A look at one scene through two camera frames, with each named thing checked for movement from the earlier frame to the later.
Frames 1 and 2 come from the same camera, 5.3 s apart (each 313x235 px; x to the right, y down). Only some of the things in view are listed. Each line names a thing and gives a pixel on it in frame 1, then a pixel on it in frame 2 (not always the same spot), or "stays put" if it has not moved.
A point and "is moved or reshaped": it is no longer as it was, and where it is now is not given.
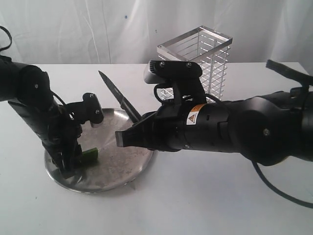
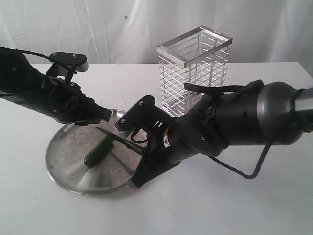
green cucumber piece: (91, 155) is moved or reshaped
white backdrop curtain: (126, 32) stays put
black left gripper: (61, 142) → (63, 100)
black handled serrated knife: (124, 104) → (134, 147)
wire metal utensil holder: (207, 47) stays put
